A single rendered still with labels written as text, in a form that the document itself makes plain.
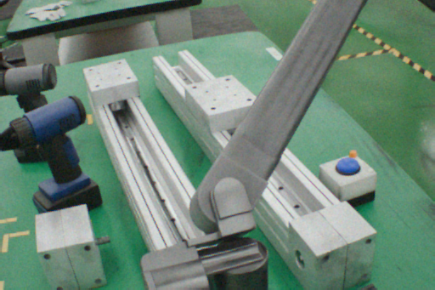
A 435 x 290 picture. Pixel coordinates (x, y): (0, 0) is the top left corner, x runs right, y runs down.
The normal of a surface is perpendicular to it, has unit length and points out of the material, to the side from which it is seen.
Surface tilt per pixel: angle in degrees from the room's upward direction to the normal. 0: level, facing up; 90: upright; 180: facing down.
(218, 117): 90
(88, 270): 90
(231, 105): 0
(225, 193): 45
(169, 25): 90
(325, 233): 0
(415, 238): 0
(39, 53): 90
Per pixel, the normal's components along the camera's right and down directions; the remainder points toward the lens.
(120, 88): 0.34, 0.41
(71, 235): -0.09, -0.88
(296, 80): 0.13, -0.36
